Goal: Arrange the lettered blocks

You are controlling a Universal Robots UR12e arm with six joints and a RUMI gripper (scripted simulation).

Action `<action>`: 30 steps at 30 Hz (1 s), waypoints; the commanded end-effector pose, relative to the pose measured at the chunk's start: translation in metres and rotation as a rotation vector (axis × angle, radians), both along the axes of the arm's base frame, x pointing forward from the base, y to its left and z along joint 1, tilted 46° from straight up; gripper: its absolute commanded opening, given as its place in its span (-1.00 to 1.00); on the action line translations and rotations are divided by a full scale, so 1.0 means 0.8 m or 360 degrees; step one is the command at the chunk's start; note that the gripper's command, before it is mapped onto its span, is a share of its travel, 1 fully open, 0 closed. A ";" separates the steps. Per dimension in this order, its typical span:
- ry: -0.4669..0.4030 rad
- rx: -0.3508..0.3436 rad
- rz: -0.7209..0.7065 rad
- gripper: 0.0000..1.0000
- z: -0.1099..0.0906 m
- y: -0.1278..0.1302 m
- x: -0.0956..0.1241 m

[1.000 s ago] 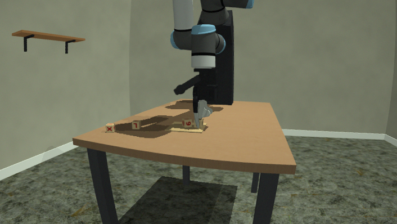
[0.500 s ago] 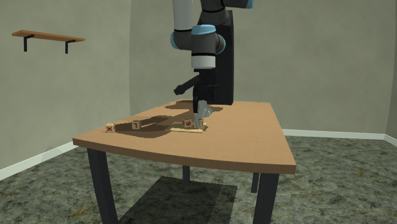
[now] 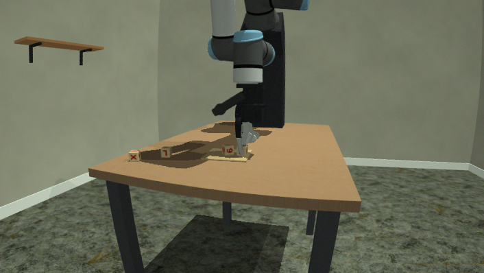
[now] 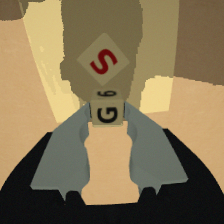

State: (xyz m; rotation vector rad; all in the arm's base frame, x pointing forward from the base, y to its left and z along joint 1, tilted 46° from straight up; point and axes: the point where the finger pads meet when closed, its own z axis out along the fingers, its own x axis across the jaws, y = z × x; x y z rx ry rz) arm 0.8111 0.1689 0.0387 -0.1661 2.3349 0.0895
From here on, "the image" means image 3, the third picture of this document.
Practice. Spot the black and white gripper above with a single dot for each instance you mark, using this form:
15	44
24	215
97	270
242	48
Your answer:
245	112

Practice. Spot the pale yellow mat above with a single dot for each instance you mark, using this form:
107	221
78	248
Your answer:
216	155

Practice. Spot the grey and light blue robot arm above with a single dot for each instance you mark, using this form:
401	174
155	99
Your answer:
246	48

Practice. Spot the cream block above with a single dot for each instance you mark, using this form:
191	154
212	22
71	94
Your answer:
135	155
228	149
245	150
166	152

